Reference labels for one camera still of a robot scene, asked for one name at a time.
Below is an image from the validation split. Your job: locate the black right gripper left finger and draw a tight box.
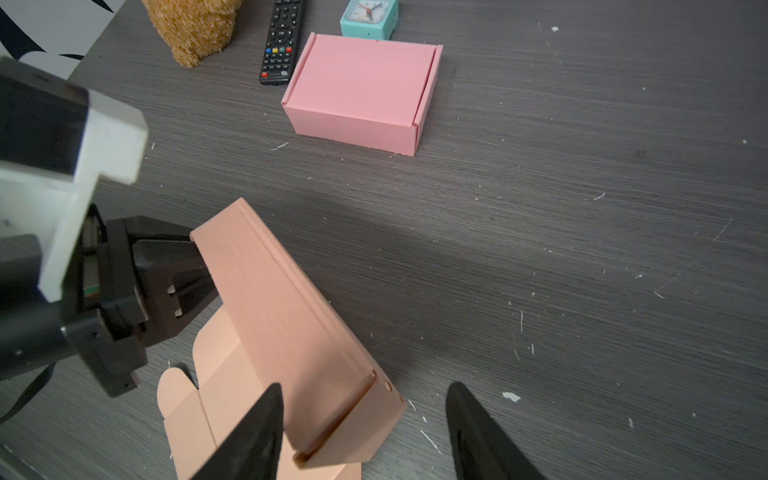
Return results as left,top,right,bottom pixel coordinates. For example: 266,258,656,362
192,383,284,480

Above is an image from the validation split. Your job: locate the orange cardboard box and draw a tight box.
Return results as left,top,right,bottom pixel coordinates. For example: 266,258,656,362
157,200,406,479

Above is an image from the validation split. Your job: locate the small teal alarm clock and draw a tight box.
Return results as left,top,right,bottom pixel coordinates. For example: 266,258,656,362
340,0,399,40

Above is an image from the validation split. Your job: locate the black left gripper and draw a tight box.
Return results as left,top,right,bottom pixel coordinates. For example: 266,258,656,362
1,205,218,398

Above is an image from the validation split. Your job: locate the brown plush bunny toy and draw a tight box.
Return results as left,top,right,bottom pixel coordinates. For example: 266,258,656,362
142,0,243,68

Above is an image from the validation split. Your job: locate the black remote control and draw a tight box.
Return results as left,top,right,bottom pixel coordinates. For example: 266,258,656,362
259,0,306,85

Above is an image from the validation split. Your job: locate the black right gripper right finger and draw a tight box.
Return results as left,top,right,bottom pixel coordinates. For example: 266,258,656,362
445,382,545,480

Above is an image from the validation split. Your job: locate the pink cardboard box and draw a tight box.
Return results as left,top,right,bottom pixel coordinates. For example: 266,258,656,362
281,33,443,156

